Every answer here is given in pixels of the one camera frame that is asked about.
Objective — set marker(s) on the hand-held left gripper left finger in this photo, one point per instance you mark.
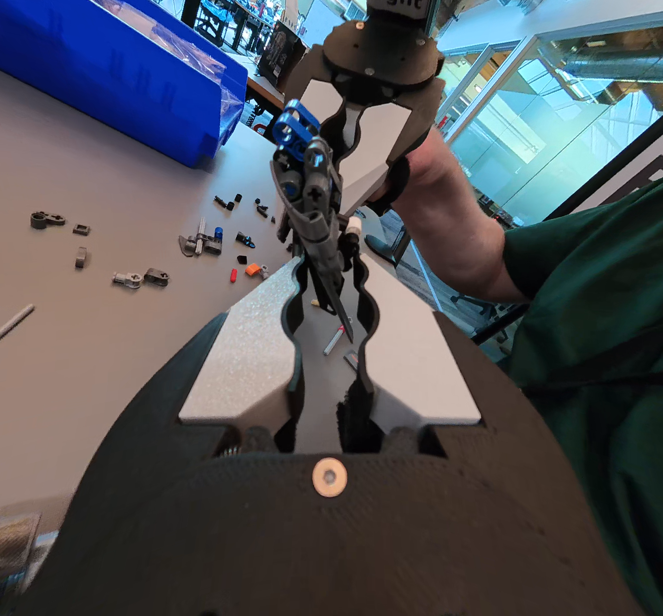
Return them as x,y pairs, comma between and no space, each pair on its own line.
243,367

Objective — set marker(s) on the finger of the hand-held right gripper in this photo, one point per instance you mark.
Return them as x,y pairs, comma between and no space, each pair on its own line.
318,100
380,134

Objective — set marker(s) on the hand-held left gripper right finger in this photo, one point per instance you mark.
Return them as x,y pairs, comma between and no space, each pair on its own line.
414,367

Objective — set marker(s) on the grey lego axle red bush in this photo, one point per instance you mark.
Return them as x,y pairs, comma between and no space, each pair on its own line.
334,340

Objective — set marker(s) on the grey lego wing assembly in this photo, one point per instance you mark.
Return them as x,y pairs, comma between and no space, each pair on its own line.
316,222

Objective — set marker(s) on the person's right forearm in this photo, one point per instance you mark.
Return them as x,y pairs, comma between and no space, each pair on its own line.
461,264

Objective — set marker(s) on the orange lego piece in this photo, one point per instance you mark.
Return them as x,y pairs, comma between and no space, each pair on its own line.
253,269

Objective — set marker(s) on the black lego pin pair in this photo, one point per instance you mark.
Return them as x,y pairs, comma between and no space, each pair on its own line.
261,208

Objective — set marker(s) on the grey lego axle blue assembly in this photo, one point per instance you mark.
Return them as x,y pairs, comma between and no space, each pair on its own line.
210,245

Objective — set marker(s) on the black lego long pin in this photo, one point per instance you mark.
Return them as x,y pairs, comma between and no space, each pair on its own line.
221,201

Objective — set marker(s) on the small grey lego block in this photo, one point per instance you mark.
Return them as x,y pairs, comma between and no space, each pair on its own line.
81,258

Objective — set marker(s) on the small square grey lego piece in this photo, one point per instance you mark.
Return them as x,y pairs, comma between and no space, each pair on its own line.
75,229

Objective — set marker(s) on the short grey lego axle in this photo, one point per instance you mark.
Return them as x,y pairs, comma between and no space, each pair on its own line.
18,319

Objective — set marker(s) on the dark grey lego double connector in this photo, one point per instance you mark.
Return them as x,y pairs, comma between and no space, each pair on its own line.
39,221

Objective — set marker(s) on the person's right hand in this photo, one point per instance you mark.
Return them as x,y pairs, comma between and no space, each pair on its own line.
430,186

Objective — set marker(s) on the black printed box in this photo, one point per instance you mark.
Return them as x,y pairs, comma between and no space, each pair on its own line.
279,56

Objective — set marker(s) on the grey tile orange line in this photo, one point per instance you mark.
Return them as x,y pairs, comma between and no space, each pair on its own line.
353,359

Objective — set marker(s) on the clear plastic parts bags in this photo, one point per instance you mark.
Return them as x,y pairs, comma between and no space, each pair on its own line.
207,72

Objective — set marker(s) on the blue plastic bin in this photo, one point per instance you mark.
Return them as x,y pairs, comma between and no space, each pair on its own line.
103,67

